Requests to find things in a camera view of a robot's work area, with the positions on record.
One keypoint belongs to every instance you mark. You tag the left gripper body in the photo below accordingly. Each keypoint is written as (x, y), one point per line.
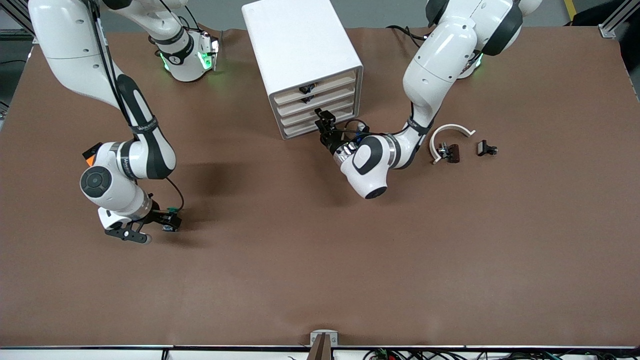
(330, 139)

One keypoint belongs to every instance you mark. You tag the green push button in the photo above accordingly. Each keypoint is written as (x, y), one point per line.
(171, 227)

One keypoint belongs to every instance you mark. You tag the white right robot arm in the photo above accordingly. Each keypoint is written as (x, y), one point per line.
(70, 55)

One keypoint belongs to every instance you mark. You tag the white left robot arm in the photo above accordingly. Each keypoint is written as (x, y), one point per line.
(440, 55)

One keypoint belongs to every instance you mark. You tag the plain white drawer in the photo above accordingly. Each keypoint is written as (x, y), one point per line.
(345, 101)
(300, 127)

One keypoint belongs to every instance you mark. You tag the white drawer cabinet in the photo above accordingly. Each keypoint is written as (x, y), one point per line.
(295, 40)

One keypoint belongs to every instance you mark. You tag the orange box with hole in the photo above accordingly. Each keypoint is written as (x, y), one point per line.
(89, 160)

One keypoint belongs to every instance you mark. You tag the brown table mat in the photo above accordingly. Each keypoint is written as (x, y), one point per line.
(320, 250)

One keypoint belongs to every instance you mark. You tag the brown electrical component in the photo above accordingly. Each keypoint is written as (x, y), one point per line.
(454, 153)

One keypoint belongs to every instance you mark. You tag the small black component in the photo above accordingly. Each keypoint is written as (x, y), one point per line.
(482, 148)

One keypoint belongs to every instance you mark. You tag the brown tapered strip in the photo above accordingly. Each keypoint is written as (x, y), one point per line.
(321, 350)

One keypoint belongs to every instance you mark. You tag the white table frame rail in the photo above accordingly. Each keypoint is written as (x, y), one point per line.
(75, 356)

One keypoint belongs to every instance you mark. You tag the grey metal table bracket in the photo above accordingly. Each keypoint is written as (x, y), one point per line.
(316, 334)

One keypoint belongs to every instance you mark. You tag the aluminium frame profile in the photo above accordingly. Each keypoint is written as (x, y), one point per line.
(607, 31)
(21, 11)

